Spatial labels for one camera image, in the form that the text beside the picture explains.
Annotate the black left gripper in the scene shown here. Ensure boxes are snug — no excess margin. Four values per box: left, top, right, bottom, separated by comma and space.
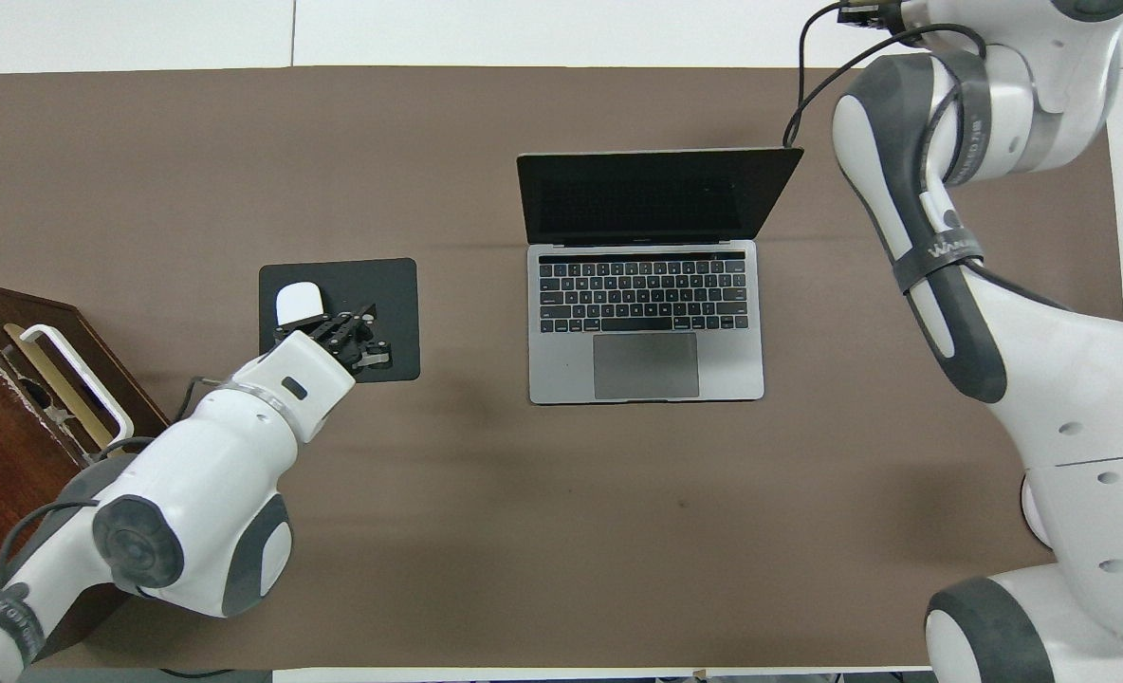
272, 304, 394, 374

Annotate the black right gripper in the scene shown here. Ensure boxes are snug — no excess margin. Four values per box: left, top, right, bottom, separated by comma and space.
837, 0, 904, 26

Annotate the grey laptop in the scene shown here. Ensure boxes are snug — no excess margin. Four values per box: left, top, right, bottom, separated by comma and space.
516, 147, 805, 406

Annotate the white computer mouse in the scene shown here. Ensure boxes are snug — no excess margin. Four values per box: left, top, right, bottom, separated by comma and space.
275, 281, 327, 328

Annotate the black mouse pad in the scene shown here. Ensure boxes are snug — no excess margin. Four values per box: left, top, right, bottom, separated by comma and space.
258, 257, 421, 383

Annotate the brown table mat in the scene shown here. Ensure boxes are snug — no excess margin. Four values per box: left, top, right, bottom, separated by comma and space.
0, 66, 1123, 670

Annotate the white desk lamp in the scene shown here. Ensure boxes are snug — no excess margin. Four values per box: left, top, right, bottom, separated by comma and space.
1020, 472, 1056, 551

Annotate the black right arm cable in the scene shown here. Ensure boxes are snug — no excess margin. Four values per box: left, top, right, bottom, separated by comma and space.
782, 2, 1075, 314

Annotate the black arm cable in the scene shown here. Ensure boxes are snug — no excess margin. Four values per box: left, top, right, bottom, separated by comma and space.
782, 2, 1075, 314
0, 378, 230, 594

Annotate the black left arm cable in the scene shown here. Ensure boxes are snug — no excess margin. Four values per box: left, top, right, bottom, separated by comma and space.
0, 378, 230, 594

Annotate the brass handle plate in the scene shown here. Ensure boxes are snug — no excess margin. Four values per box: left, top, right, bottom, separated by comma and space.
4, 324, 117, 452

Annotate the white box handle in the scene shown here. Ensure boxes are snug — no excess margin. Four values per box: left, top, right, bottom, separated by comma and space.
18, 323, 136, 445

